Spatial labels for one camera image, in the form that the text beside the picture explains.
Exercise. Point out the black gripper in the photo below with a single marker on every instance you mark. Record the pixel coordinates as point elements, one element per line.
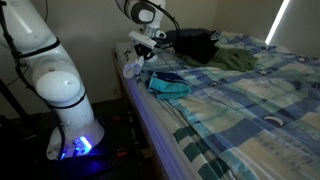
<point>145,50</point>

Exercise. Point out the white cloth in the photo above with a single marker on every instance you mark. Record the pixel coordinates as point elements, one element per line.
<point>133,69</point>

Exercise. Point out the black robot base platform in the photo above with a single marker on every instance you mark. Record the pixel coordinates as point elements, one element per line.
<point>100,163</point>

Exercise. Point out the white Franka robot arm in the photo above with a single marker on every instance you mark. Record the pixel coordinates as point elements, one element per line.
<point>60,86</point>

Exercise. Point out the teal and blue cloth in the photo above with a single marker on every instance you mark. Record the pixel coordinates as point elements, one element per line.
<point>170,89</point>

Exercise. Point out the black cloth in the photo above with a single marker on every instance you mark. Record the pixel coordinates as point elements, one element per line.
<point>196,50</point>

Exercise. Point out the olive green cloth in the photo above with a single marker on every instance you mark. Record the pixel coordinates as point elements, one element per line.
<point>233,60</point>

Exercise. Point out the blue plaid bedsheet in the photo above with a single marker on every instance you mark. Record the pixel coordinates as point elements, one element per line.
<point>250,110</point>

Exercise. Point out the black stand leg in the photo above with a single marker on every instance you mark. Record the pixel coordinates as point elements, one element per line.
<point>11,100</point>

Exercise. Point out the bed mattress with frame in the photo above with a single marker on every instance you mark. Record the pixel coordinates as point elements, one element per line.
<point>153,126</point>

